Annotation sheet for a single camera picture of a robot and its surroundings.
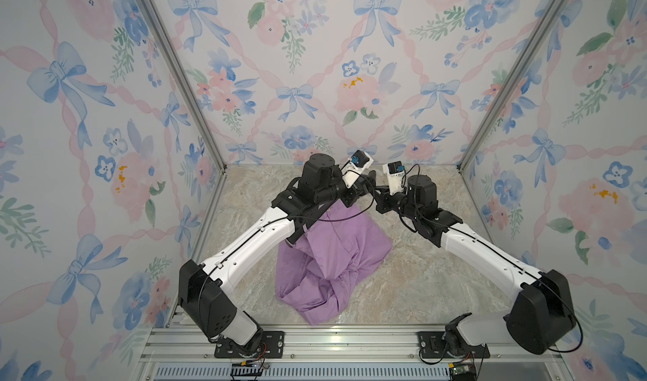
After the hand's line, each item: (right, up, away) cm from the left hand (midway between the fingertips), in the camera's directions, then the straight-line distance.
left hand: (368, 174), depth 69 cm
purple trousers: (-15, -29, +8) cm, 34 cm away
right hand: (+3, -4, +12) cm, 13 cm away
